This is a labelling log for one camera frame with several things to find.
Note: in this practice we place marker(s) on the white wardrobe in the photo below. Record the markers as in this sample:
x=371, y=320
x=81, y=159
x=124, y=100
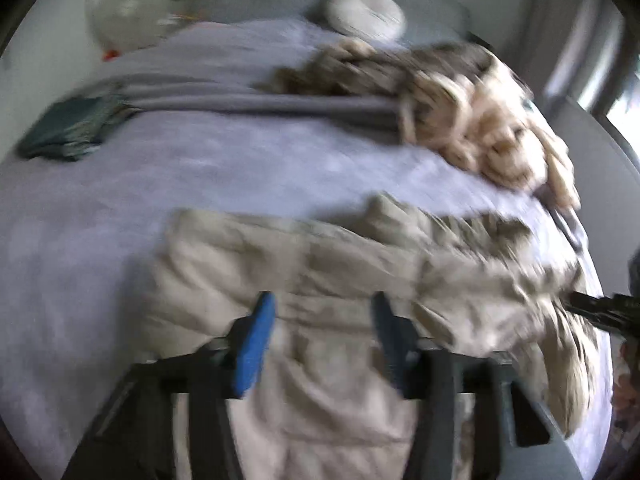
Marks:
x=40, y=60

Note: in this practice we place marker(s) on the brown fleece garment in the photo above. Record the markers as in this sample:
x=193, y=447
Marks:
x=350, y=77

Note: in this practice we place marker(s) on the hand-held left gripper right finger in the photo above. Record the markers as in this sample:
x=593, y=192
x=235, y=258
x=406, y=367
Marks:
x=392, y=345

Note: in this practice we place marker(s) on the grey fleece blanket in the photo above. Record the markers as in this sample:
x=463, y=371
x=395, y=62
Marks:
x=225, y=55

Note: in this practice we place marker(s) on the cream striped fleece robe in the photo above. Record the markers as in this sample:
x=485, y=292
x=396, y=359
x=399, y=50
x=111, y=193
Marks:
x=500, y=135

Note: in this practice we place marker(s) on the window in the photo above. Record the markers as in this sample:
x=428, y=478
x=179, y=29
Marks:
x=627, y=120

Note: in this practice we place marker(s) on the folded teal jeans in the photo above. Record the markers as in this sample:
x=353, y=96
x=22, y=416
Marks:
x=60, y=125

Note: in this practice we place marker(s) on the round white pleated pillow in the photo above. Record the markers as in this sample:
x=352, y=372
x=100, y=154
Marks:
x=362, y=12

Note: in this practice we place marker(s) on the small red box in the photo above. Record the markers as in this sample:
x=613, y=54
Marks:
x=110, y=54

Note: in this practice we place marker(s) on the beige puffer jacket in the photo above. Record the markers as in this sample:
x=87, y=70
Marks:
x=325, y=270

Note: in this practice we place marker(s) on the person's right forearm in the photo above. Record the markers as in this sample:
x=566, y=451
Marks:
x=627, y=385

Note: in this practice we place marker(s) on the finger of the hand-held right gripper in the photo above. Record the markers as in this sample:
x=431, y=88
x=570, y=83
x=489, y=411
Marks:
x=600, y=310

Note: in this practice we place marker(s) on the round bed with lilac cover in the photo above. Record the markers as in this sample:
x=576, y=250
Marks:
x=100, y=210

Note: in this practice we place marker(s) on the grey curtain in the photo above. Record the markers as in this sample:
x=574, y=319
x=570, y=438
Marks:
x=575, y=35

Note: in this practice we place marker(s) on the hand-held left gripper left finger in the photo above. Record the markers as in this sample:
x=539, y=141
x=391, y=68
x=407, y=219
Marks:
x=255, y=350

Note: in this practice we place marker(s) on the white standing fan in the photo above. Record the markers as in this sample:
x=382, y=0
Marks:
x=127, y=15

